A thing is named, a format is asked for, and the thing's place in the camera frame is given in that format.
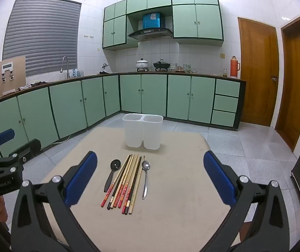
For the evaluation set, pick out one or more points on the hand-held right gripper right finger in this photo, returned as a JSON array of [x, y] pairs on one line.
[[218, 178]]

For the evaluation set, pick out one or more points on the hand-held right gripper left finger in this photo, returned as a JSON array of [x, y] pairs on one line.
[[83, 178]]

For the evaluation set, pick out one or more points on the black spoon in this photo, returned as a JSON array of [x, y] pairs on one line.
[[115, 164]]

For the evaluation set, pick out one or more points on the dark wood chopstick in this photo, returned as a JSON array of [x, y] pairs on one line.
[[117, 189]]

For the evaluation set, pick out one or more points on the black red-patterned chopstick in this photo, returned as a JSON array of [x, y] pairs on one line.
[[127, 206], [134, 178]]

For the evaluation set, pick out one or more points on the metal spoon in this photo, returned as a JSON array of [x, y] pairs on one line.
[[146, 166]]

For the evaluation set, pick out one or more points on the white twin utensil holder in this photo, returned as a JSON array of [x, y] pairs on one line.
[[143, 132]]

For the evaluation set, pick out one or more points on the person's left hand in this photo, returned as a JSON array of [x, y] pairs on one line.
[[0, 208]]

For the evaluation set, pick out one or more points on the white cloth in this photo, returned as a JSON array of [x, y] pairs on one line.
[[24, 86]]

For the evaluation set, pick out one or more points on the brown cardboard box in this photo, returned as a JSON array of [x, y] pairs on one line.
[[8, 78]]

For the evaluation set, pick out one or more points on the dark cloth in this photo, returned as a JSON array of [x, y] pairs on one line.
[[39, 83]]

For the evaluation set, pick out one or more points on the soap bottle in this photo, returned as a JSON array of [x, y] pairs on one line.
[[74, 73], [79, 73]]

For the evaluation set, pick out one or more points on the metal faucet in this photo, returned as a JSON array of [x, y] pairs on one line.
[[65, 60]]

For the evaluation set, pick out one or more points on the small glass jar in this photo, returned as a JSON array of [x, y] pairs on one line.
[[225, 73]]

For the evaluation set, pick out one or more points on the grey window blind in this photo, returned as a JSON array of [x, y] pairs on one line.
[[42, 36]]

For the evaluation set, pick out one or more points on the metal kettle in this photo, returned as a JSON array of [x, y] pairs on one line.
[[105, 67]]

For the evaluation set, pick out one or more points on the orange thermos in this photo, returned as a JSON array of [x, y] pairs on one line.
[[234, 67]]

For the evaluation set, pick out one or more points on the wooden door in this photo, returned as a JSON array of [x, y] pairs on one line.
[[295, 84], [257, 71]]

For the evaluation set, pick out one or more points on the white container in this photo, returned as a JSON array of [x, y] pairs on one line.
[[173, 67]]

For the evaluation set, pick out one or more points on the gas stove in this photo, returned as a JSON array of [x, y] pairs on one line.
[[153, 70]]

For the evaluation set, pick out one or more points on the black wok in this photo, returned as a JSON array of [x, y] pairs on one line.
[[161, 65]]

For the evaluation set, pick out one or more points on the white cooking pot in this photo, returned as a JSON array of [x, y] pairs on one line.
[[142, 63]]

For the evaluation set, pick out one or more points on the black range hood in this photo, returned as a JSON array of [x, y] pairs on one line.
[[150, 33]]

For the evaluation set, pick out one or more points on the blue box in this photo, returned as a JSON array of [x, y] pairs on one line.
[[153, 20]]

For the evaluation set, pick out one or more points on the wall hooks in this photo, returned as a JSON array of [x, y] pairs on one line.
[[88, 36]]

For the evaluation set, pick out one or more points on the green wall cabinets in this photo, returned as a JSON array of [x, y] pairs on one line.
[[205, 21]]

